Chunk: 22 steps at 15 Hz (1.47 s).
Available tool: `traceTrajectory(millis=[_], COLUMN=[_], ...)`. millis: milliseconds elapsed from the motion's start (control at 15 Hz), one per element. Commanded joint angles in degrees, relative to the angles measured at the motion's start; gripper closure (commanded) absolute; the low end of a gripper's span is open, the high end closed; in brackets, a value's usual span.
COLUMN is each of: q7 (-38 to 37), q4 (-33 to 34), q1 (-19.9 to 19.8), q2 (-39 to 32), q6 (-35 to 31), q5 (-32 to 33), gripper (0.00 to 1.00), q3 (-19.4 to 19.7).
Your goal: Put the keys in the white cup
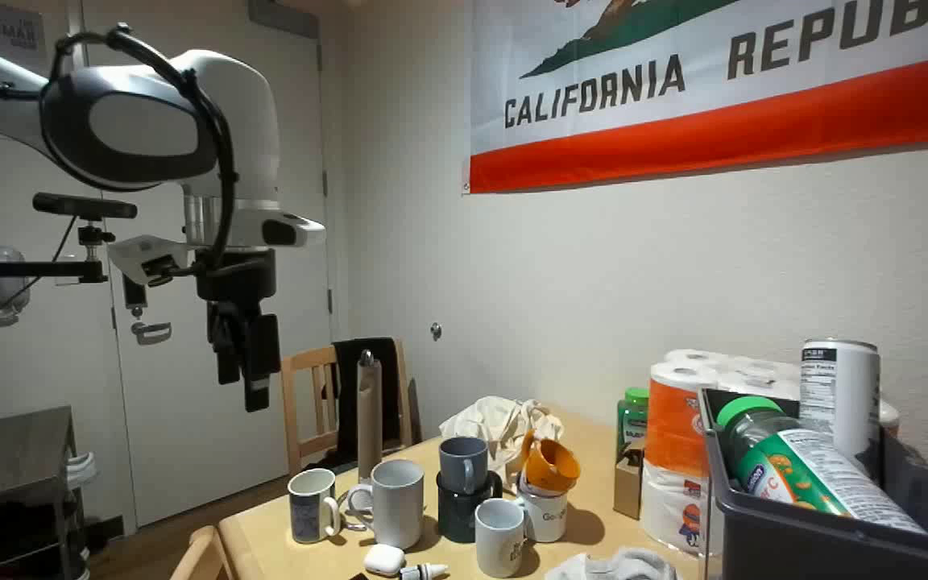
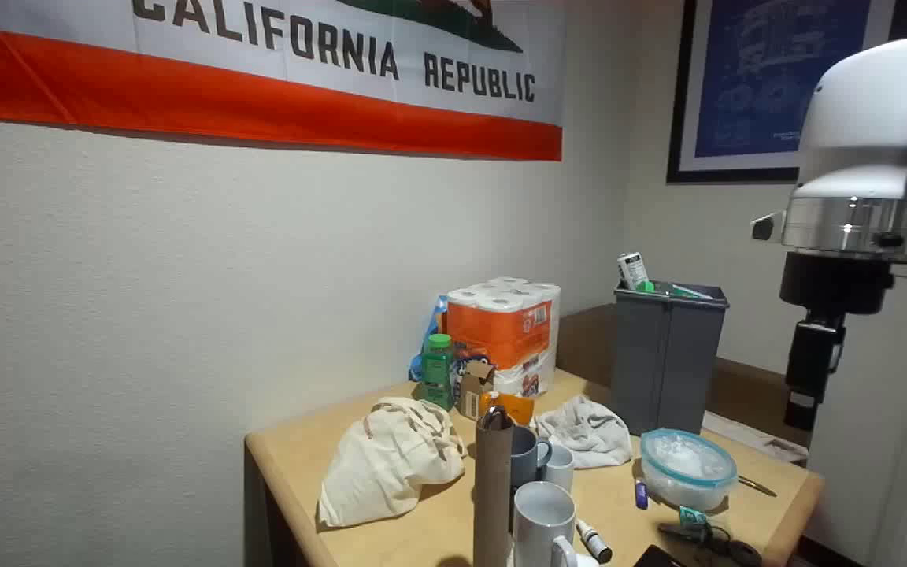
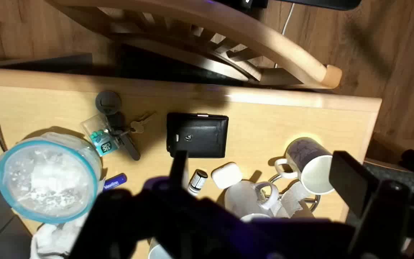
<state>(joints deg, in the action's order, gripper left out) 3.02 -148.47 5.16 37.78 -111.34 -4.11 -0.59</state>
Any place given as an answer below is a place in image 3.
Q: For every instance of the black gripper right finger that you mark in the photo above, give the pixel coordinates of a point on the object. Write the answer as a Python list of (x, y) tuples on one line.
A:
[(360, 184)]

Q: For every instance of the teal gum pack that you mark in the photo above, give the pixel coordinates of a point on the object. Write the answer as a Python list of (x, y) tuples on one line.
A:
[(102, 138)]

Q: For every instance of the plastic container with blue rim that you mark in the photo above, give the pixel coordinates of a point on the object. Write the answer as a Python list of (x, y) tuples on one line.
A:
[(46, 180)]

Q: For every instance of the black square box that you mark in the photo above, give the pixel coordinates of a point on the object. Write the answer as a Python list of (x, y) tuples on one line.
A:
[(199, 135)]

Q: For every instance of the blue lip balm stick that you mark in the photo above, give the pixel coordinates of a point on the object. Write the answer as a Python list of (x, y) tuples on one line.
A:
[(115, 180)]

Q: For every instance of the wooden chair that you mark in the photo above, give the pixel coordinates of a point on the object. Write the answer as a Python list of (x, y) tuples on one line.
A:
[(226, 33)]

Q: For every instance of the small black white cylinder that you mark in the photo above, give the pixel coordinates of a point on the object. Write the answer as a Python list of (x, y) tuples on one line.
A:
[(199, 181)]

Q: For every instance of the white crumpled cloth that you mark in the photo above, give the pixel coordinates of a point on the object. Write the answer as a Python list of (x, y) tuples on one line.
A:
[(53, 238)]

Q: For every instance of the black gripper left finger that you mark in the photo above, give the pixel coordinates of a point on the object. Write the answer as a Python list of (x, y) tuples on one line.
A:
[(179, 167)]

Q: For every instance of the white earbuds case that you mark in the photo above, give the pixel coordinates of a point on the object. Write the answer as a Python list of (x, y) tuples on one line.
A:
[(227, 174)]

